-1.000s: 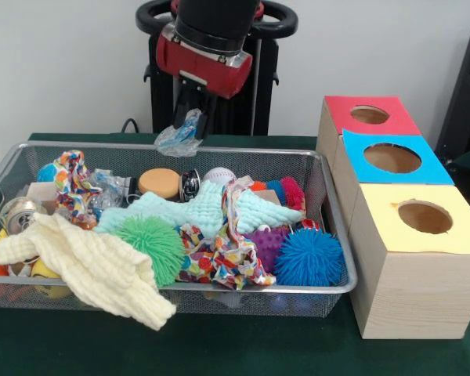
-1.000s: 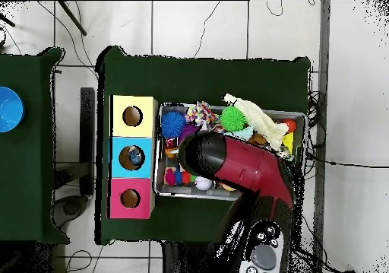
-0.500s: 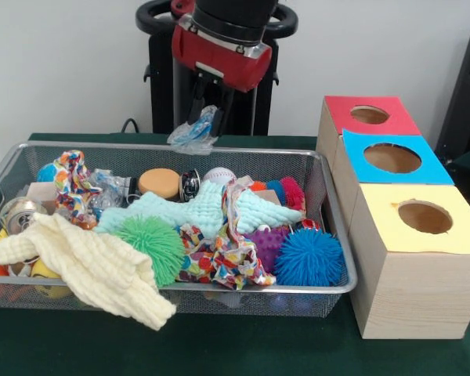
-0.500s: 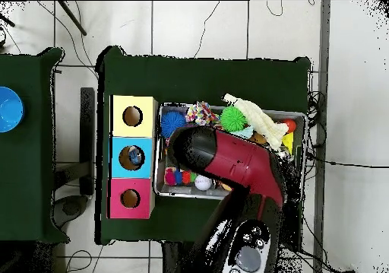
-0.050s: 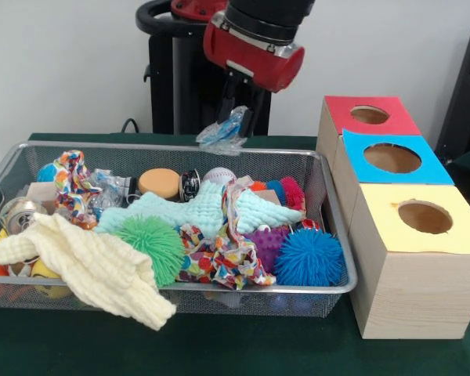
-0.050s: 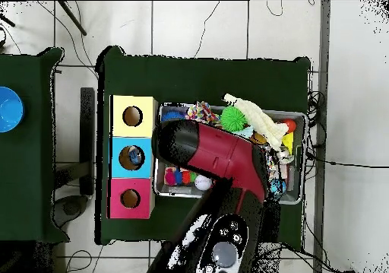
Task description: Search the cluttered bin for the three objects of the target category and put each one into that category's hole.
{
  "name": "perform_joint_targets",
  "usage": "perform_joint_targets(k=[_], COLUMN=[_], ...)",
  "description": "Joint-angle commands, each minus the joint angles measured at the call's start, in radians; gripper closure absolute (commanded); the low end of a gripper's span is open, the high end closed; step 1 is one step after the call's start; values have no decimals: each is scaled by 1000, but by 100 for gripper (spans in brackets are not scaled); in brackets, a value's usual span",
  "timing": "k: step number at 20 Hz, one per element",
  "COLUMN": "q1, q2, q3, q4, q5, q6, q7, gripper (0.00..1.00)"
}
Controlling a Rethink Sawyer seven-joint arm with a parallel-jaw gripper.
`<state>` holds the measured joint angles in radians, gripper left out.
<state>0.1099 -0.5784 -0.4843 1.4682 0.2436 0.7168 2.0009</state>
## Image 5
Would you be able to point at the blue spiky ball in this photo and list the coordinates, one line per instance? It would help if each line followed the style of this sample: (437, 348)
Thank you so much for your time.
(309, 257)

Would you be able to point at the tan round bun toy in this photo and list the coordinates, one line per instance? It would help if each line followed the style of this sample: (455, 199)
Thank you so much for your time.
(159, 182)

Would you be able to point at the purple spiky ball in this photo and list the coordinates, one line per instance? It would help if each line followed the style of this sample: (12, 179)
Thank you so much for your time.
(266, 244)

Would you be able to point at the pale pink ball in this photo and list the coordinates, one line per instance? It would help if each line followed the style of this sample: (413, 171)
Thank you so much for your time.
(219, 175)

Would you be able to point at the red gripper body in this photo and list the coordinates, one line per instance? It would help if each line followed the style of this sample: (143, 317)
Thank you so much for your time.
(254, 55)

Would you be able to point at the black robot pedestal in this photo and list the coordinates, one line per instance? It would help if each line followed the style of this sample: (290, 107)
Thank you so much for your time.
(180, 86)

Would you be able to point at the crushed silver can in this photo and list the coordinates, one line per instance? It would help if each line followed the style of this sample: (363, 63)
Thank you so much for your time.
(189, 186)

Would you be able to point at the shallow clear mesh bin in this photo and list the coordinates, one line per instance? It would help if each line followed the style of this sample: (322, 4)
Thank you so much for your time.
(333, 204)

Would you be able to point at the pale yellow cloth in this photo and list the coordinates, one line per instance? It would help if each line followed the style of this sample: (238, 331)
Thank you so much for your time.
(94, 266)

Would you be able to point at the mint green cloth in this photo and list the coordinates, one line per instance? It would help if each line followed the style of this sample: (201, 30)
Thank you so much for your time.
(196, 207)

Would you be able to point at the wooden box with three holes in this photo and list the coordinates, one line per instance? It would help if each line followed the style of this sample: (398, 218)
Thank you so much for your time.
(415, 290)

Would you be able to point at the colourful patterned cloth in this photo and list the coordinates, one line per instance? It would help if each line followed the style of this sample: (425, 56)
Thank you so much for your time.
(219, 258)
(70, 184)

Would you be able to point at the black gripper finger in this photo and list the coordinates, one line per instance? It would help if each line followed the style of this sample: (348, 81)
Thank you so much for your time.
(253, 110)
(229, 95)

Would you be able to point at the green spiky ball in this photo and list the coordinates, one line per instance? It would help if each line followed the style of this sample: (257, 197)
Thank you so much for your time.
(153, 243)

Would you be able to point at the red spiky toy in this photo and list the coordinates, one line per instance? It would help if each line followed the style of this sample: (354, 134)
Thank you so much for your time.
(292, 192)

